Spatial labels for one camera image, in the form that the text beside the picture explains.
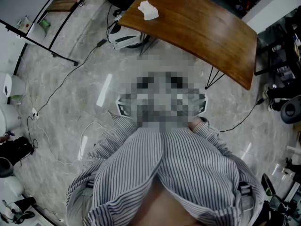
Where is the white cylinder bin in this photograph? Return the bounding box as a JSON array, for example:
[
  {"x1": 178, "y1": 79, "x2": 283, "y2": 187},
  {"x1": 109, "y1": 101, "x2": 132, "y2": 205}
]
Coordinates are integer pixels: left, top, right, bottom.
[{"x1": 26, "y1": 22, "x2": 47, "y2": 45}]

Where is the striped shirt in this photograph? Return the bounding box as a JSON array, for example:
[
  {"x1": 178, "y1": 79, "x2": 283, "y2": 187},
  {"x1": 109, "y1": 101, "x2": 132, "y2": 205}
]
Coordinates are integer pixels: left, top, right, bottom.
[{"x1": 65, "y1": 115, "x2": 266, "y2": 226}]

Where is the person's left forearm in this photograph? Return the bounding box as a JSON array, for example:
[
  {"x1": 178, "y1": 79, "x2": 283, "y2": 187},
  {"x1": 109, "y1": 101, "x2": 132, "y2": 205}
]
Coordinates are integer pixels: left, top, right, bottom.
[{"x1": 107, "y1": 110, "x2": 140, "y2": 138}]

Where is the black metal shelf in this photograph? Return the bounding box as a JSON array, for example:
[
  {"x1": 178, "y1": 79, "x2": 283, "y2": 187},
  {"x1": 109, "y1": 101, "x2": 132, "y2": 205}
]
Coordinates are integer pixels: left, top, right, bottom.
[{"x1": 254, "y1": 9, "x2": 301, "y2": 78}]

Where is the wooden table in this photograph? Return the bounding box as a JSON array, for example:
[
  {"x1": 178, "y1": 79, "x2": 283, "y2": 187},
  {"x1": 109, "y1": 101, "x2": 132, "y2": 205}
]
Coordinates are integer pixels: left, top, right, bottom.
[{"x1": 117, "y1": 0, "x2": 258, "y2": 91}]

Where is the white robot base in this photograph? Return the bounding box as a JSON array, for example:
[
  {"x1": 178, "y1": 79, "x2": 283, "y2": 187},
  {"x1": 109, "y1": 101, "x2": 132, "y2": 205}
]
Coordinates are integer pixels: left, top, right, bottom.
[{"x1": 108, "y1": 22, "x2": 144, "y2": 51}]

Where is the black bag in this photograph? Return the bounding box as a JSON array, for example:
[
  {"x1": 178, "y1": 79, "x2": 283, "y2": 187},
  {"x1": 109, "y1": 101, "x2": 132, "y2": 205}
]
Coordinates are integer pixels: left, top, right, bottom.
[{"x1": 0, "y1": 136, "x2": 35, "y2": 166}]

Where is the black rolling board stand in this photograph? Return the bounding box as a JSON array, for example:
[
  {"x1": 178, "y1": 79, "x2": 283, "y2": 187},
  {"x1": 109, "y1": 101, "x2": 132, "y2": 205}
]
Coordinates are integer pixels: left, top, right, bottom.
[{"x1": 0, "y1": 0, "x2": 79, "y2": 67}]

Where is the person's right forearm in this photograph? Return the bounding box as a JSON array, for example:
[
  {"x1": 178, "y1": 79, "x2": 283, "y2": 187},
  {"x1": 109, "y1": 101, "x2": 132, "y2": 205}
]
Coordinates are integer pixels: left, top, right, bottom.
[{"x1": 189, "y1": 116, "x2": 222, "y2": 140}]

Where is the white lidded bin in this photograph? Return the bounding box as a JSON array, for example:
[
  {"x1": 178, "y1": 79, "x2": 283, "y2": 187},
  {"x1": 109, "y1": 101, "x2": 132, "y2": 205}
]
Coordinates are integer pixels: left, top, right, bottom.
[{"x1": 2, "y1": 73, "x2": 27, "y2": 98}]

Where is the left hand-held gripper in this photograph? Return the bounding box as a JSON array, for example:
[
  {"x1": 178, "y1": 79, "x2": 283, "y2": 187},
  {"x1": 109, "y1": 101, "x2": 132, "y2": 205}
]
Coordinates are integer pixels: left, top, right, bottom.
[{"x1": 115, "y1": 94, "x2": 138, "y2": 118}]

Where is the box with red button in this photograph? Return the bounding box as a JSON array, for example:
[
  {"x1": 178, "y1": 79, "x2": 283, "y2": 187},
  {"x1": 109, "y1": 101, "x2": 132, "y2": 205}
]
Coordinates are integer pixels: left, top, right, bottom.
[{"x1": 16, "y1": 16, "x2": 33, "y2": 34}]

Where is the black floor cable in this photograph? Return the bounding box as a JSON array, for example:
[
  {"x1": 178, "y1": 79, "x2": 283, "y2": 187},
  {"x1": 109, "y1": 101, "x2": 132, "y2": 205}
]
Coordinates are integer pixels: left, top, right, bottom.
[
  {"x1": 219, "y1": 97, "x2": 268, "y2": 133},
  {"x1": 36, "y1": 45, "x2": 99, "y2": 115}
]

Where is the white floor cable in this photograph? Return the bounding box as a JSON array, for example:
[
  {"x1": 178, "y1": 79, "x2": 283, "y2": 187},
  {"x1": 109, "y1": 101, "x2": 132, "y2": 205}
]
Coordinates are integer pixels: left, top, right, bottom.
[{"x1": 35, "y1": 118, "x2": 106, "y2": 165}]

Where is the black round stool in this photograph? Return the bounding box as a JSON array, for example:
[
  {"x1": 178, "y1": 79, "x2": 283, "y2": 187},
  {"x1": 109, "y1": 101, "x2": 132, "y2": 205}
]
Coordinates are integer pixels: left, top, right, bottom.
[{"x1": 280, "y1": 97, "x2": 301, "y2": 125}]

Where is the white round bin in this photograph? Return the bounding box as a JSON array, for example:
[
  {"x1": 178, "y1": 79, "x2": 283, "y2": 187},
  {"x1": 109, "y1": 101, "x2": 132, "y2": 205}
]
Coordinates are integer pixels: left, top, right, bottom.
[{"x1": 0, "y1": 103, "x2": 22, "y2": 137}]

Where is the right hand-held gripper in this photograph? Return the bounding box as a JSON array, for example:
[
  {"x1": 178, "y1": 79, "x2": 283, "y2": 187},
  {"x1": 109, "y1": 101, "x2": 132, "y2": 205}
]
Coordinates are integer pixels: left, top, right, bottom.
[{"x1": 197, "y1": 92, "x2": 209, "y2": 115}]

